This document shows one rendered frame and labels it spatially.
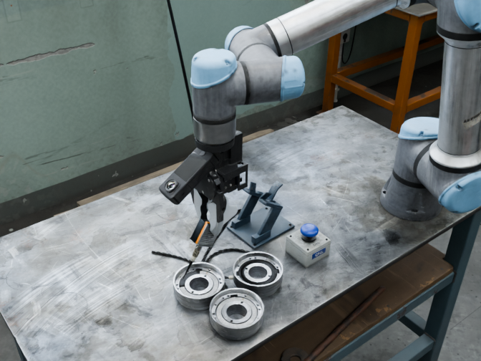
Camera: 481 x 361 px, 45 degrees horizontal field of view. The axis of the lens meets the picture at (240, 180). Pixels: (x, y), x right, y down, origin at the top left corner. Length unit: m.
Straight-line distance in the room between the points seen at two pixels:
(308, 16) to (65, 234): 0.74
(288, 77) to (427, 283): 0.87
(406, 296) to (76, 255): 0.86
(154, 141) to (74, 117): 0.47
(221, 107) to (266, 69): 0.10
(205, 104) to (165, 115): 2.01
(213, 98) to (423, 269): 0.96
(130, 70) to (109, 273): 1.62
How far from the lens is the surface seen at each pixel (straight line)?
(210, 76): 0.94
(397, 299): 1.61
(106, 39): 2.67
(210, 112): 0.97
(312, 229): 1.27
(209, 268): 1.23
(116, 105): 2.80
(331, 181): 1.56
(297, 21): 1.11
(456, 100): 1.19
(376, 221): 1.44
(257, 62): 0.99
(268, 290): 1.19
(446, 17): 1.11
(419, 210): 1.46
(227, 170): 1.05
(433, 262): 1.75
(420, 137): 1.36
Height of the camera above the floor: 1.67
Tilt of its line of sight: 35 degrees down
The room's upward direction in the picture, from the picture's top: 1 degrees clockwise
